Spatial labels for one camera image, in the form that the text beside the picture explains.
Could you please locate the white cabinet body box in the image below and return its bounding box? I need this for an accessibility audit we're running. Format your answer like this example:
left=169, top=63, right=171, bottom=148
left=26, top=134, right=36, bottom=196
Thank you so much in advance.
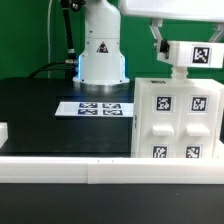
left=131, top=68, right=224, bottom=159

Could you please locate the white thin cable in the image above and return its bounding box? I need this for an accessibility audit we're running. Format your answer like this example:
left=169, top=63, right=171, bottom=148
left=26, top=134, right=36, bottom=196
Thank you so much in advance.
left=47, top=0, right=54, bottom=79

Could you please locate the white cabinet top block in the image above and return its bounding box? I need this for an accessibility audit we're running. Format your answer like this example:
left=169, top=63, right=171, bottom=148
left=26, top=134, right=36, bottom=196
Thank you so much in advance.
left=156, top=40, right=224, bottom=69

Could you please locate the white L-shaped boundary frame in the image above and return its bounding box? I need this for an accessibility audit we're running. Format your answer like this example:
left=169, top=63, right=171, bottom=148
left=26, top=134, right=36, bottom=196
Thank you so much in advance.
left=0, top=122, right=224, bottom=185

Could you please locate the white cabinet door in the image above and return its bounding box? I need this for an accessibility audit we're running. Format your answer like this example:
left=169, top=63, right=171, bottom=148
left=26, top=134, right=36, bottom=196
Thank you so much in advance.
left=180, top=92, right=218, bottom=159
left=144, top=93, right=178, bottom=158

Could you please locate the black cable hose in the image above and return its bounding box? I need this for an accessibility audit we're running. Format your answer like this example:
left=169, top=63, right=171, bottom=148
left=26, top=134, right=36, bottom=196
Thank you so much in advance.
left=27, top=0, right=81, bottom=80

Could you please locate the white marker sheet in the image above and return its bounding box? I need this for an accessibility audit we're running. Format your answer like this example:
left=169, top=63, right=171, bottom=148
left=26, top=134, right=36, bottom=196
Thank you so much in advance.
left=55, top=102, right=133, bottom=117

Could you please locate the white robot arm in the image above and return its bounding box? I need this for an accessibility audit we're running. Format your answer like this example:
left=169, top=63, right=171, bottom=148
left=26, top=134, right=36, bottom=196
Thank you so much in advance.
left=60, top=0, right=224, bottom=89

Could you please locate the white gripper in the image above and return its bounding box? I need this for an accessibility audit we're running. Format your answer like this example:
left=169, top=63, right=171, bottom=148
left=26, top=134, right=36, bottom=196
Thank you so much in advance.
left=118, top=0, right=224, bottom=53

